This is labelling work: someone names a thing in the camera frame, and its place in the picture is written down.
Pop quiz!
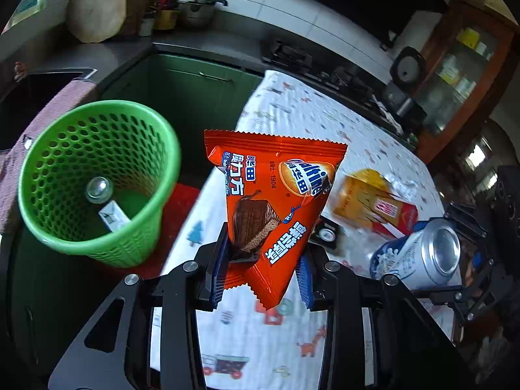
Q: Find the purple towel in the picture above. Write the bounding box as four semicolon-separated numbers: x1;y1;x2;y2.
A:
0;79;96;234

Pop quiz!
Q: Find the printed tablecloth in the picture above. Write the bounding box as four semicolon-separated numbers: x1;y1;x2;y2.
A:
150;70;464;390

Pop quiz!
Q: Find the green kitchen cabinet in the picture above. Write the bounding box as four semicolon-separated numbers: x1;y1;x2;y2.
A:
101;51;265;183

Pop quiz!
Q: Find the orange snack packet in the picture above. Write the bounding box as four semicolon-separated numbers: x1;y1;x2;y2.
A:
203;129;349;310

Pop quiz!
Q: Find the round metal cap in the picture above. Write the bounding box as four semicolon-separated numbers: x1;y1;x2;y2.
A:
84;176;114;204

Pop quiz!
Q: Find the green plastic basket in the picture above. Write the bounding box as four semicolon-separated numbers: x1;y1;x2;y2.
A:
17;100;182;269

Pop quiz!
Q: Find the black round dial appliance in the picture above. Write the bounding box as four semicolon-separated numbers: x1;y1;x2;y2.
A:
382;45;427;123

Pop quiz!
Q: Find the dark kitchen sink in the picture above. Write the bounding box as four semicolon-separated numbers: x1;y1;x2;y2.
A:
0;69;96;151

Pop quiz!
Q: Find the window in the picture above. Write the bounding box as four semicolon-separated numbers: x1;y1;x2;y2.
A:
2;0;55;33

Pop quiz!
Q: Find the small white carton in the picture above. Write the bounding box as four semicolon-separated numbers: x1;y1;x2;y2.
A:
98;201;131;233

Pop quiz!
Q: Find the yellow red carton box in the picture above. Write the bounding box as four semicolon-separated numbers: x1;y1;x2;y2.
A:
332;168;419;240

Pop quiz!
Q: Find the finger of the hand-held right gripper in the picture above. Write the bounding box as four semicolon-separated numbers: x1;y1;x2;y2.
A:
443;201;498;240
431;258;514;326

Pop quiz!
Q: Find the small white jar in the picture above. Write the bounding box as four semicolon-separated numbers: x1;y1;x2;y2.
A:
138;10;155;37

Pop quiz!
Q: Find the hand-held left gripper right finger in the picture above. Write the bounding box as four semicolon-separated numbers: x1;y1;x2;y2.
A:
294;248;474;390

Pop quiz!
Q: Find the crumpled clear plastic wrap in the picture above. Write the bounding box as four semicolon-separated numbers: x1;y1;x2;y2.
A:
382;173;425;208

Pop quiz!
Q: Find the steel pot with lid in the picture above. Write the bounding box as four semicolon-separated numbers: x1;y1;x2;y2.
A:
179;0;228;30

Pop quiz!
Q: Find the blue white drink can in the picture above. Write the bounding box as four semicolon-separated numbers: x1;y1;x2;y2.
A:
369;218;462;290

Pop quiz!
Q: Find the oil bottle with yellow label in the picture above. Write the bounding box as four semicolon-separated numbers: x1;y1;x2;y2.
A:
153;0;181;31

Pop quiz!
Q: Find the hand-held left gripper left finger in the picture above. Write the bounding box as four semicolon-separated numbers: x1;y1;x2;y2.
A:
48;223;232;390

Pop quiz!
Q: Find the black gas stove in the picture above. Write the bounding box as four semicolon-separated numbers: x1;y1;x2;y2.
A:
260;36;415;139

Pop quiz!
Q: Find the wooden glass display cabinet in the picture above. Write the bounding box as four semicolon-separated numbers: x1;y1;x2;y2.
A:
414;0;516;163

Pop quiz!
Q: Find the small black packet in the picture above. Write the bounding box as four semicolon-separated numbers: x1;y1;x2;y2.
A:
311;217;340;248

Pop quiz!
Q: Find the round wooden chopping block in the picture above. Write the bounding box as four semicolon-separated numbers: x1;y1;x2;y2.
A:
66;0;149;45

